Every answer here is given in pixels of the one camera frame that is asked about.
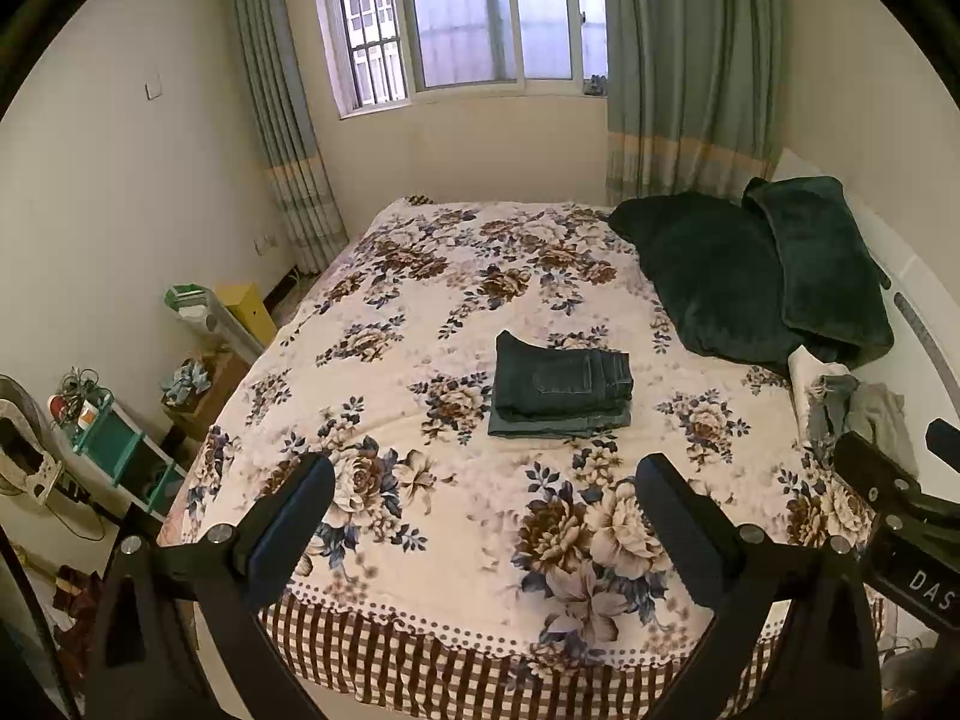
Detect teal shelf unit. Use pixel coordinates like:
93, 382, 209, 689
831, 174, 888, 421
51, 388, 190, 520

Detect white floor fan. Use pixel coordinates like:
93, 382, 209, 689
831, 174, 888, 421
0, 373, 67, 505

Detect grey blue garment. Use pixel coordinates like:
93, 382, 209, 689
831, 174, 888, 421
805, 373, 861, 460

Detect green box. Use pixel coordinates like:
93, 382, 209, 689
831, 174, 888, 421
164, 283, 209, 314

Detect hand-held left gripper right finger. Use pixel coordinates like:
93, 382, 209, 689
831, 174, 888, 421
634, 452, 887, 720

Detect beige garment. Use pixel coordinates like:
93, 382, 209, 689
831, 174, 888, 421
846, 381, 921, 475

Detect green striped curtain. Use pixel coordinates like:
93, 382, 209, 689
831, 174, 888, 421
221, 0, 351, 276
600, 0, 785, 205

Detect white cloth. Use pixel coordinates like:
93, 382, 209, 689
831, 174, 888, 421
787, 345, 854, 437

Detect dark panel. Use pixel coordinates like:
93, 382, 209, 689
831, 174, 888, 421
0, 521, 80, 720

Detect dark green plush blanket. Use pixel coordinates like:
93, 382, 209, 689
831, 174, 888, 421
607, 191, 850, 377

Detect white heater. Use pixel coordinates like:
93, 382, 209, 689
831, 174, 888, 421
168, 298, 265, 362

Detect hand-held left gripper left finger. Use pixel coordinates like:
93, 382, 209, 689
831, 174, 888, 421
86, 452, 336, 720

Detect white headboard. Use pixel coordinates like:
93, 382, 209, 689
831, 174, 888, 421
771, 146, 960, 467

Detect tangle of cables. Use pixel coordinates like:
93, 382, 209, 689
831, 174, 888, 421
51, 366, 115, 422

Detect dark green plush pillow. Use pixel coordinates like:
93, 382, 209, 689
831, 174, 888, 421
742, 175, 895, 350

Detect dark blue jeans pants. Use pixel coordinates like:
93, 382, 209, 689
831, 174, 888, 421
487, 330, 635, 440

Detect yellow box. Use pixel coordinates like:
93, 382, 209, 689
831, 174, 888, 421
213, 280, 279, 347

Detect floral bed blanket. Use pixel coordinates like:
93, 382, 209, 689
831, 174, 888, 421
156, 195, 895, 720

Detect wooden stool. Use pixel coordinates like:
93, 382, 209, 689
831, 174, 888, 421
160, 351, 253, 441

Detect barred window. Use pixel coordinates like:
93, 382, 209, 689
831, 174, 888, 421
310, 0, 613, 122

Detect red cloth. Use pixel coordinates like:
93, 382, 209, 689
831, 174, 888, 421
55, 565, 104, 617

